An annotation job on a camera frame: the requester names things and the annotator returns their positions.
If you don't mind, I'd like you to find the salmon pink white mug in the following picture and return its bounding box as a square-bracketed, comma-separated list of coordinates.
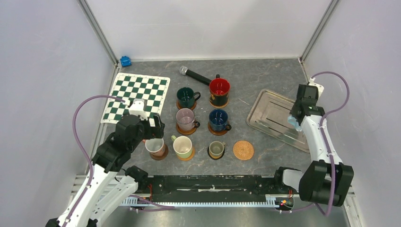
[142, 139, 165, 156]

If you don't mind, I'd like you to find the small grey cup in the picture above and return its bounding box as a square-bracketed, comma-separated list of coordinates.
[209, 141, 226, 157]

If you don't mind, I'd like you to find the blue toy car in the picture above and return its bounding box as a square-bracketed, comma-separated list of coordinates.
[120, 56, 131, 67]

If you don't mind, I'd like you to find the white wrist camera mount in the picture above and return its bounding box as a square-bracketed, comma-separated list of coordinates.
[308, 78, 324, 97]

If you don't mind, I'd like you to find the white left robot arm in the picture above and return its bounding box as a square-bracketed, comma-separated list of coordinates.
[46, 113, 165, 227]

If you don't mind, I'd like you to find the woven rattan coaster far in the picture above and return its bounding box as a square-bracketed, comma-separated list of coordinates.
[209, 100, 228, 108]

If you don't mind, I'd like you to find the black handheld microphone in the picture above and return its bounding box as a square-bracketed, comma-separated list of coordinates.
[179, 66, 211, 86]

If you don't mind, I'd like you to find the light brown grooved coaster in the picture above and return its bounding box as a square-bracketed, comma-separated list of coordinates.
[176, 123, 198, 136]

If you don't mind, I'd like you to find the green white chessboard mat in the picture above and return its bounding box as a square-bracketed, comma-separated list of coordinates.
[100, 72, 170, 124]

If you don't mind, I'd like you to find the woven rattan coaster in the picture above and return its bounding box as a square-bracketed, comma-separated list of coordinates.
[209, 100, 228, 108]
[233, 140, 254, 160]

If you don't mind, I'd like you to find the brown grooved wooden coaster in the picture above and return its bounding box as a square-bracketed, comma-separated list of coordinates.
[176, 101, 197, 110]

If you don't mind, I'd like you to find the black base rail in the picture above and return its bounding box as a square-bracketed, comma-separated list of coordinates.
[133, 175, 298, 204]

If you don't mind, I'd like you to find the cream cup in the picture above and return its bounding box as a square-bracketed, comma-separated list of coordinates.
[288, 116, 302, 131]
[171, 135, 193, 153]

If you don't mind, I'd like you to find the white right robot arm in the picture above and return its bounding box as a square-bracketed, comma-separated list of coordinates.
[273, 85, 354, 207]

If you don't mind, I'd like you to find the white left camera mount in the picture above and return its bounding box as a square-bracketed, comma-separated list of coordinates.
[122, 98, 148, 121]

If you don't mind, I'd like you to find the dark blue mug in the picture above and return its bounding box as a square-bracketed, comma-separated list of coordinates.
[209, 109, 232, 132]

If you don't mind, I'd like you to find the orange black felt coaster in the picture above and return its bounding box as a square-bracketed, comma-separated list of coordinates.
[207, 148, 225, 160]

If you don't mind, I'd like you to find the metal serving tray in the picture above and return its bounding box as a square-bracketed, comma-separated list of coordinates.
[246, 89, 310, 153]

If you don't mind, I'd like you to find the dark green mug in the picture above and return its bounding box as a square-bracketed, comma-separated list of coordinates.
[176, 87, 201, 108]

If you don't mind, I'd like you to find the reddish brown grooved coaster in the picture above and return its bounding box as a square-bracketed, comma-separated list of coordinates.
[208, 124, 232, 136]

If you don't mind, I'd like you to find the dark walnut wooden coaster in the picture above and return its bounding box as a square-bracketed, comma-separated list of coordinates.
[149, 145, 169, 161]

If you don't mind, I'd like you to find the lilac cup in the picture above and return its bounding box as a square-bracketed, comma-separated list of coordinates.
[175, 108, 200, 131]

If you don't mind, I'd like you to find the light orange wooden coaster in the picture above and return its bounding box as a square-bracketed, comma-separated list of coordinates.
[176, 147, 196, 161]

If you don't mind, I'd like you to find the woven rattan coaster near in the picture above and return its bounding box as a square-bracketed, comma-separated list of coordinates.
[233, 140, 254, 160]

